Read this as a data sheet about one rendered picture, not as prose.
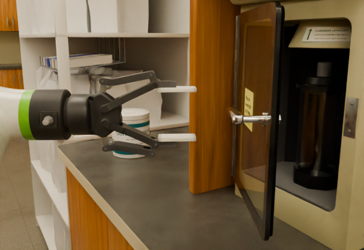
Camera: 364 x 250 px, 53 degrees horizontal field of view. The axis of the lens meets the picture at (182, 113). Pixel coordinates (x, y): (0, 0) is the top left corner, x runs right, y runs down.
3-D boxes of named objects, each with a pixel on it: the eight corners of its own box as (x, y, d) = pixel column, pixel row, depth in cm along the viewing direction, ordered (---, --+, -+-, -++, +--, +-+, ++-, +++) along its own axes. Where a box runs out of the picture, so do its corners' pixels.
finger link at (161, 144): (149, 140, 67) (149, 156, 67) (176, 140, 67) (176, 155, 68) (149, 138, 68) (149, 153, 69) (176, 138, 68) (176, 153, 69)
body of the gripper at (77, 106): (66, 142, 63) (119, 142, 63) (63, 94, 61) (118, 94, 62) (76, 131, 70) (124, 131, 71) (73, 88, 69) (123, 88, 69)
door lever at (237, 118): (252, 116, 70) (253, 103, 69) (265, 128, 60) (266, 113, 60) (225, 116, 70) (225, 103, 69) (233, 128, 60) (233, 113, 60)
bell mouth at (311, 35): (324, 46, 88) (326, 22, 86) (398, 47, 73) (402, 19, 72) (270, 47, 79) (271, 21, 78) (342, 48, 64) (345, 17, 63)
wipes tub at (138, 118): (141, 145, 136) (140, 106, 133) (156, 155, 125) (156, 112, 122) (107, 151, 129) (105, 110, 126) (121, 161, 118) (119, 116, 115)
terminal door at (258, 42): (236, 177, 91) (241, 13, 83) (268, 245, 61) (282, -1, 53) (233, 177, 91) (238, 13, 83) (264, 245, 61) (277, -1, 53)
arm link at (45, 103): (46, 85, 70) (49, 131, 72) (22, 94, 59) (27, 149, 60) (77, 85, 70) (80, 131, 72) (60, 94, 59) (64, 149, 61)
